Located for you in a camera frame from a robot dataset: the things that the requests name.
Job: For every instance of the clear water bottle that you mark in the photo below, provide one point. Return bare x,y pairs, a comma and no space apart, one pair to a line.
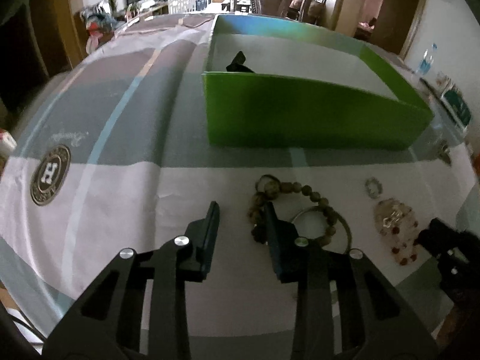
425,63

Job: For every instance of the pile of colourful clothes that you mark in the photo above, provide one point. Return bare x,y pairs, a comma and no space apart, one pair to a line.
99,18

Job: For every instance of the red white packet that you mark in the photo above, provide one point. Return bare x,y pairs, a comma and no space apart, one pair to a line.
6,144

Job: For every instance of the green cardboard box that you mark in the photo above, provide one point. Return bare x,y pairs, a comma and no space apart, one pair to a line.
300,120

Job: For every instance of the wooden television cabinet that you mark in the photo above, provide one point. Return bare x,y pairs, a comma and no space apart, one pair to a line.
150,9

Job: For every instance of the thin metal bangle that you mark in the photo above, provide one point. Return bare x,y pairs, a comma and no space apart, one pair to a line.
300,213

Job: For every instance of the grey pink printed tablecloth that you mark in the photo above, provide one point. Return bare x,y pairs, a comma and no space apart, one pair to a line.
112,120

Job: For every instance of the green tissue packet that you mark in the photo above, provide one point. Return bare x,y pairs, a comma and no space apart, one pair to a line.
457,105

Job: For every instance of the black hair clip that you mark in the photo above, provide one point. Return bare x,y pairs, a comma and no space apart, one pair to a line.
238,62

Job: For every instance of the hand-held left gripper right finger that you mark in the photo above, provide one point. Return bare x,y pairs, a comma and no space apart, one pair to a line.
272,232

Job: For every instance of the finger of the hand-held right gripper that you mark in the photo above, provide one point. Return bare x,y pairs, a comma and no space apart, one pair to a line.
442,238

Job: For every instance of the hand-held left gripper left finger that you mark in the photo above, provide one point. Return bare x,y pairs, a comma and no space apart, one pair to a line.
213,232

